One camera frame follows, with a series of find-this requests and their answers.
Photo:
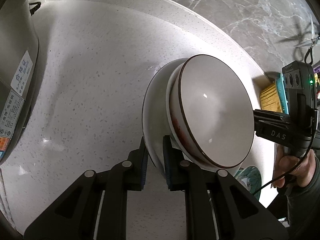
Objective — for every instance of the small patterned white bowl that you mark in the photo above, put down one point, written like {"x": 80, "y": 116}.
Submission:
{"x": 211, "y": 112}

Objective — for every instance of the yellow ribbed basin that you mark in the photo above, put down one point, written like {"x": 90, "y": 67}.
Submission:
{"x": 270, "y": 100}

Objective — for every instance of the black handled kitchen scissors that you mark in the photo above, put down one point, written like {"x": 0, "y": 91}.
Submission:
{"x": 304, "y": 41}

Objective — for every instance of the teal colander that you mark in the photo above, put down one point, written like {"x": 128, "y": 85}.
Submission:
{"x": 282, "y": 94}

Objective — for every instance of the large white bowl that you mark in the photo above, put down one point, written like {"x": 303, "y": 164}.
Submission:
{"x": 154, "y": 115}

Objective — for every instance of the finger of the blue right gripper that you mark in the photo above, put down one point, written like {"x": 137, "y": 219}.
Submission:
{"x": 268, "y": 123}

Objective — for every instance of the stainless steel rice cooker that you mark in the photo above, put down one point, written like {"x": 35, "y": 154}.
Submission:
{"x": 19, "y": 53}

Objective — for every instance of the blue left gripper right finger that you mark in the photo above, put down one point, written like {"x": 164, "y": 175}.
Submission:
{"x": 173, "y": 170}

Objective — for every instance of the large teal floral plate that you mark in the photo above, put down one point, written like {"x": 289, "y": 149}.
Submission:
{"x": 250, "y": 178}

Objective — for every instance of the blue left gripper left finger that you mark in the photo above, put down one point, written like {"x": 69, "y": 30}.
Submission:
{"x": 143, "y": 163}

